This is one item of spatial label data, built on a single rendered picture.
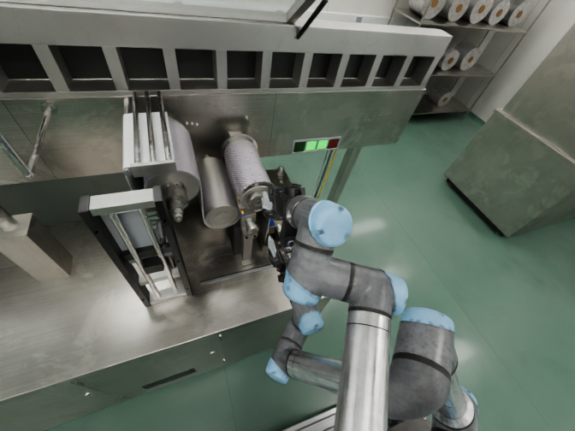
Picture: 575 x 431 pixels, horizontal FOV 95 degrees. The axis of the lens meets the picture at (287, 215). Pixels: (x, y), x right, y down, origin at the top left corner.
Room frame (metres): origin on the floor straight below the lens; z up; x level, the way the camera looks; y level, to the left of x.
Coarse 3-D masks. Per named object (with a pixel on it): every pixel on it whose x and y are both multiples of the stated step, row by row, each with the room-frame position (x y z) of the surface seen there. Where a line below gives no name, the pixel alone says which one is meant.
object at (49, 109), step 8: (40, 104) 0.59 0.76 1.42; (48, 104) 0.60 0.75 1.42; (48, 112) 0.58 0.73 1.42; (56, 112) 0.61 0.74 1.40; (48, 120) 0.55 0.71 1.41; (40, 128) 0.50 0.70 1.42; (40, 136) 0.48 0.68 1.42; (40, 144) 0.45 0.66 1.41; (32, 152) 0.42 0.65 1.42; (32, 160) 0.39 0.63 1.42; (32, 168) 0.37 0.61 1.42; (32, 176) 0.35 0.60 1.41
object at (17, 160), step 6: (0, 132) 0.36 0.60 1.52; (0, 138) 0.35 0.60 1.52; (0, 144) 0.35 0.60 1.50; (6, 144) 0.35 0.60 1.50; (6, 150) 0.35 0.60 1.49; (12, 150) 0.36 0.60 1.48; (12, 156) 0.35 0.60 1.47; (18, 156) 0.36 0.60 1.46; (18, 162) 0.35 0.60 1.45; (24, 162) 0.36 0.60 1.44; (24, 168) 0.35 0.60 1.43; (24, 174) 0.35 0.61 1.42; (30, 174) 0.35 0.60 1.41
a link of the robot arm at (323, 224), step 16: (304, 208) 0.33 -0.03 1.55; (320, 208) 0.31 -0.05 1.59; (336, 208) 0.31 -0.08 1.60; (304, 224) 0.30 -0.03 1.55; (320, 224) 0.28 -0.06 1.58; (336, 224) 0.29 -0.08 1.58; (352, 224) 0.30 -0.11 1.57; (304, 240) 0.27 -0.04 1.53; (320, 240) 0.26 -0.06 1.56; (336, 240) 0.27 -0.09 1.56
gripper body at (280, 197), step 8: (296, 184) 0.49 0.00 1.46; (272, 192) 0.46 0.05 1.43; (280, 192) 0.44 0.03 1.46; (288, 192) 0.41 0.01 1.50; (296, 192) 0.42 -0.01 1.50; (304, 192) 0.42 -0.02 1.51; (272, 200) 0.45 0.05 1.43; (280, 200) 0.43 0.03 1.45; (288, 200) 0.39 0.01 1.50; (280, 208) 0.42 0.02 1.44; (280, 216) 0.40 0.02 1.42
